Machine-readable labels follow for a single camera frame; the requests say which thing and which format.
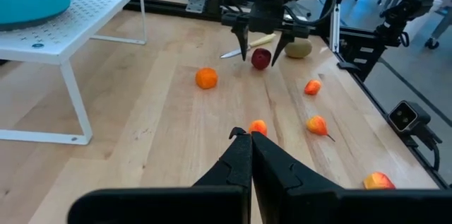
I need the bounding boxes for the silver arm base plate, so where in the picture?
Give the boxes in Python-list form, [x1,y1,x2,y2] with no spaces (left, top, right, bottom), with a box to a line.
[185,0,208,15]

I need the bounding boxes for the black table-level camera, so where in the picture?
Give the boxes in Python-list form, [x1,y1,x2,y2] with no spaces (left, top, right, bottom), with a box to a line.
[387,100,432,134]

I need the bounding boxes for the dark red toy apple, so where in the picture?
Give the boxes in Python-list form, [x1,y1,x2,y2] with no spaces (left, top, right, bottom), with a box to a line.
[251,47,273,71]

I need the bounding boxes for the silver frame bracket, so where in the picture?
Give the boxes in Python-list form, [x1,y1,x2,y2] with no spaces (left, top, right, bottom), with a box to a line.
[329,4,342,54]

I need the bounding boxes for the white perforated metal riser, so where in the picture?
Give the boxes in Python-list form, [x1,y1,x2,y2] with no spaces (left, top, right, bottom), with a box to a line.
[0,0,148,146]

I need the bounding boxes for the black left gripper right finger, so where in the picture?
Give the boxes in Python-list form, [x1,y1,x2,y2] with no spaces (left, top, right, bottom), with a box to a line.
[251,131,452,224]

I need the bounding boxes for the black camera cable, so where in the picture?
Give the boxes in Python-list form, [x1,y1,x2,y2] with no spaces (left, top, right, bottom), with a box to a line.
[402,124,443,172]

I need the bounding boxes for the knife with cream handle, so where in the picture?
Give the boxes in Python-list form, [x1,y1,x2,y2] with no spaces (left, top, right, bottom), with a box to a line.
[219,33,277,59]

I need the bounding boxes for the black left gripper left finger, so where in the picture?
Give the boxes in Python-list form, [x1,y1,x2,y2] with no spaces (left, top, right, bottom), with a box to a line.
[66,126,253,224]

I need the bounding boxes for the black articulated stand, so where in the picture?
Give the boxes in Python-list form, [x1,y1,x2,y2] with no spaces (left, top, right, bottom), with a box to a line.
[374,0,437,47]

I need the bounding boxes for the red-orange toy peach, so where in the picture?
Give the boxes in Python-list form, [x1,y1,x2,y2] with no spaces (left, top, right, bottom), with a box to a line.
[362,171,397,191]

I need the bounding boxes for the round orange toy fruit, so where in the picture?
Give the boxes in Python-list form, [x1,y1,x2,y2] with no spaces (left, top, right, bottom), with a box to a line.
[195,67,219,90]

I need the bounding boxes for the orange-yellow toy mango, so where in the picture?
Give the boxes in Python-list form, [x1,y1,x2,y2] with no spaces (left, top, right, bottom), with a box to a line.
[304,79,323,96]

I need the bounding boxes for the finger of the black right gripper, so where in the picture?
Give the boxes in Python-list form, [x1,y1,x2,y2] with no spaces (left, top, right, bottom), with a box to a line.
[270,32,297,67]
[231,22,250,62]

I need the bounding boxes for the tan toy kiwi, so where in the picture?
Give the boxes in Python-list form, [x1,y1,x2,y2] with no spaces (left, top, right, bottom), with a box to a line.
[284,37,314,59]

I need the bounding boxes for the orange toy pear with stem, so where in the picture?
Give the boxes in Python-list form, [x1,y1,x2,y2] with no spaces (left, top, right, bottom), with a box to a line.
[305,115,336,143]
[248,119,268,137]

